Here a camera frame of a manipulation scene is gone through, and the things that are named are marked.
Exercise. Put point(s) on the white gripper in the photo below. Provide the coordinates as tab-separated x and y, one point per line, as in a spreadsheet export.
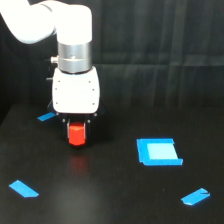
77	94

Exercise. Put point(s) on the red hexagonal block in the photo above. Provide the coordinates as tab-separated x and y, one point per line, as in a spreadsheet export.
77	134

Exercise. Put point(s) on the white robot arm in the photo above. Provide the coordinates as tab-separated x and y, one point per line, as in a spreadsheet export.
71	24

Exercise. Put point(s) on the blue tape strip top left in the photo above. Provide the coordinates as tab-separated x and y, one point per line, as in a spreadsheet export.
46	116

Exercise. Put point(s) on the blue tape strip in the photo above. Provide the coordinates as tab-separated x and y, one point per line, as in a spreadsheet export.
46	116
195	197
23	189

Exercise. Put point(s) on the blue tape strip bottom left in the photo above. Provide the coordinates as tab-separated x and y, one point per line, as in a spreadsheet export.
23	189

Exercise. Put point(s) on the black backdrop curtain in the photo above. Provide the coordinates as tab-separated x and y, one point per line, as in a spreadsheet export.
148	53

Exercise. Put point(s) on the blue tape strip bottom right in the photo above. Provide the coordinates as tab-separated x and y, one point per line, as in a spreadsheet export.
195	197

